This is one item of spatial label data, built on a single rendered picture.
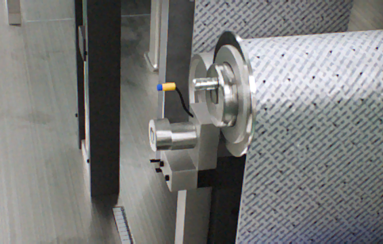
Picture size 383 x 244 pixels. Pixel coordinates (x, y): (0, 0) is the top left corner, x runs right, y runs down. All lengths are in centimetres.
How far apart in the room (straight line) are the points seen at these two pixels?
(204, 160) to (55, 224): 36
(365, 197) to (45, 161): 62
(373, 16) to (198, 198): 45
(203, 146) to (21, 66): 81
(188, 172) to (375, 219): 25
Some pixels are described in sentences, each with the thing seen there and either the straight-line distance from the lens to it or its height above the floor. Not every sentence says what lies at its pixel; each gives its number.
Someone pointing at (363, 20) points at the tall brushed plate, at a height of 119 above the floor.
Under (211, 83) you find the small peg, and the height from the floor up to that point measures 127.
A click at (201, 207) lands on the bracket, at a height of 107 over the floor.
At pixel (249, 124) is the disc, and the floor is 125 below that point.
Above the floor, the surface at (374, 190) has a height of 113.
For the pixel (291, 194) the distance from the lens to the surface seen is 88.
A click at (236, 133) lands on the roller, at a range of 82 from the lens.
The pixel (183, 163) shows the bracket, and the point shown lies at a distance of 91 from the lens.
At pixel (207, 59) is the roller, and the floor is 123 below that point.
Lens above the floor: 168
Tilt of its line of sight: 33 degrees down
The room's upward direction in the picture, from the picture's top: 4 degrees clockwise
